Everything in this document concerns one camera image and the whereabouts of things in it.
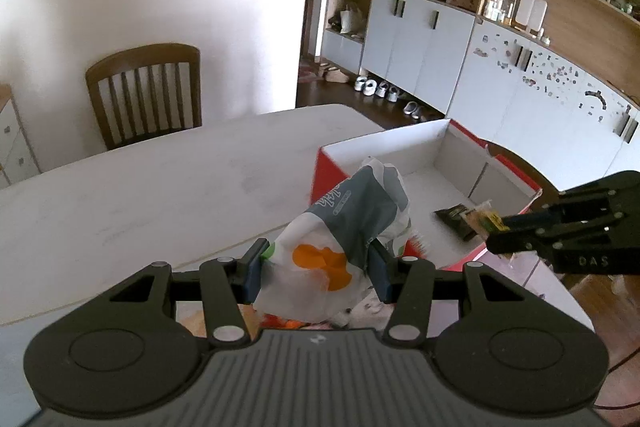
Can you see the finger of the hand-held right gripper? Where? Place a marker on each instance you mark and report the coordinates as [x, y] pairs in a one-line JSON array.
[[515, 234]]

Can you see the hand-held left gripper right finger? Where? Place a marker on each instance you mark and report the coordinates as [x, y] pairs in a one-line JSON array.
[[377, 274]]

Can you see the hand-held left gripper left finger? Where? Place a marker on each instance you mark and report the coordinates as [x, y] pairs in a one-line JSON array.
[[252, 279]]

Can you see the yellow snack packet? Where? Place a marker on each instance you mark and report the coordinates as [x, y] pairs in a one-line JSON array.
[[482, 219]]

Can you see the white plastic bag orange print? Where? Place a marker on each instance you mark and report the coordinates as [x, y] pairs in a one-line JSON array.
[[345, 227]]

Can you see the red cardboard box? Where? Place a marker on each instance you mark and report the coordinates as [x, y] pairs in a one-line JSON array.
[[425, 167]]

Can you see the dark snack packet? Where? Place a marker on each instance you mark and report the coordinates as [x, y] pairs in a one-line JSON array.
[[456, 219]]

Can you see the row of shoes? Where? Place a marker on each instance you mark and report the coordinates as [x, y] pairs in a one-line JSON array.
[[380, 88]]

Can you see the wooden slat-back chair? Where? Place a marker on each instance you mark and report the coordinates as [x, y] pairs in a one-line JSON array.
[[145, 99]]

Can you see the white storage canisters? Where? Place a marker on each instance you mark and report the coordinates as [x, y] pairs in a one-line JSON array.
[[530, 12]]

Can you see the beige bag on shelf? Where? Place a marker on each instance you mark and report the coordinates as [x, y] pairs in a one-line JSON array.
[[351, 19]]

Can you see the small white drawer cabinet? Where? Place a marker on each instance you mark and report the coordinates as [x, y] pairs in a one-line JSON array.
[[15, 142]]

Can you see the white and wood wall cabinet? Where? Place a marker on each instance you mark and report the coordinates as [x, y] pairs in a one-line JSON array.
[[500, 57]]

